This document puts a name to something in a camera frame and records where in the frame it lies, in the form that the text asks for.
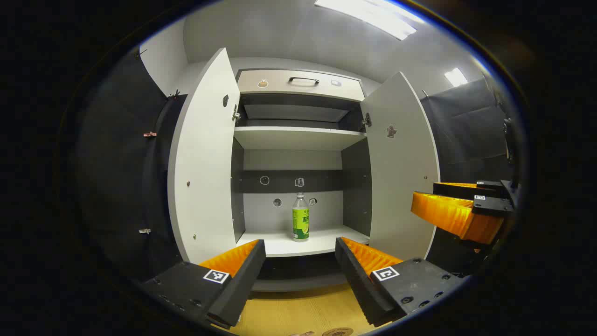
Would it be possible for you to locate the white cabinet door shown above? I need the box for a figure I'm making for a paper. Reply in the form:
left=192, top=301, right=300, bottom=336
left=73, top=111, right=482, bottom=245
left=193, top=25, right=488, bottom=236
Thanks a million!
left=360, top=71, right=440, bottom=262
left=167, top=48, right=246, bottom=264

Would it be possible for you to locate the long ceiling light panel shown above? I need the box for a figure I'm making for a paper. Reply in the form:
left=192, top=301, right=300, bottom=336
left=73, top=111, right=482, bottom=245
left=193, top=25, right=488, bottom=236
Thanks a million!
left=313, top=0, right=418, bottom=41

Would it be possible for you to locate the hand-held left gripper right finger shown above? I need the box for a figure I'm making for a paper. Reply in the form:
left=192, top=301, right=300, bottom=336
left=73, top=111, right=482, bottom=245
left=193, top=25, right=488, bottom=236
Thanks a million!
left=335, top=237, right=471, bottom=326

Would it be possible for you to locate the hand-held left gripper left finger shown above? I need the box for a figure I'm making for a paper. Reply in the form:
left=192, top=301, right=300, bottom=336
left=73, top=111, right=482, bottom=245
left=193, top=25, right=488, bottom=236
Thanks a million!
left=140, top=239, right=266, bottom=328

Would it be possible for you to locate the grey cabinet drawer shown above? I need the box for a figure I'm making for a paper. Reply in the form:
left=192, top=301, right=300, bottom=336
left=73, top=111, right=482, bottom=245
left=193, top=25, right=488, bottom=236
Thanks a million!
left=236, top=69, right=366, bottom=102

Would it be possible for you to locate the small ceiling light panel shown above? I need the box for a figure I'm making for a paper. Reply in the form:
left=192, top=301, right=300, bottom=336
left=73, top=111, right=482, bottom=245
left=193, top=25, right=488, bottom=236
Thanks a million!
left=444, top=68, right=468, bottom=87

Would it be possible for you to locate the black backdrop cloth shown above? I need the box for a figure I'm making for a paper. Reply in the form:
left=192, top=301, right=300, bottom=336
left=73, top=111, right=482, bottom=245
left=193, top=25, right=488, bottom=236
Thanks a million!
left=420, top=77, right=514, bottom=276
left=77, top=49, right=187, bottom=280

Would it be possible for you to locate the grey and white cabinet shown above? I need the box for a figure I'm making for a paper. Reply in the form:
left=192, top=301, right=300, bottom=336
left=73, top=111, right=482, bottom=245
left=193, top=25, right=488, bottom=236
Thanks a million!
left=231, top=57, right=374, bottom=292

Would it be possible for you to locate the green label plastic bottle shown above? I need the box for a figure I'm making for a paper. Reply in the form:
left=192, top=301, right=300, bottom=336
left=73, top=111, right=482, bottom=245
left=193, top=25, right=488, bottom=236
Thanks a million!
left=292, top=193, right=310, bottom=242

